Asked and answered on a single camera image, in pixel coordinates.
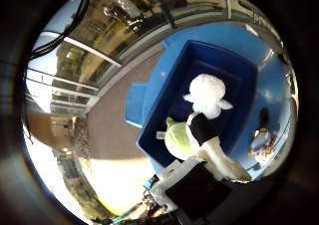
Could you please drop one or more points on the blue plastic container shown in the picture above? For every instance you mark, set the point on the blue plastic container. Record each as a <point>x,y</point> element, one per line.
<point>186,69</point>

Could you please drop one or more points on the white fluffy sheep plush toy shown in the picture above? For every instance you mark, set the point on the white fluffy sheep plush toy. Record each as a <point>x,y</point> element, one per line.
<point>207,94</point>

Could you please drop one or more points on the brown spotted white plush toy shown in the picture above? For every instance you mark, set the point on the brown spotted white plush toy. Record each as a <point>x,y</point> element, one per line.
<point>262,145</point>

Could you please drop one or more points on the white window frame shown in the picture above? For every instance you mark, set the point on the white window frame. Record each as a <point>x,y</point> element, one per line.
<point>73,79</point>

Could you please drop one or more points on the green round plush toy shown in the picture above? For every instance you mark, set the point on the green round plush toy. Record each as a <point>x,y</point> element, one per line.
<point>177,138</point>

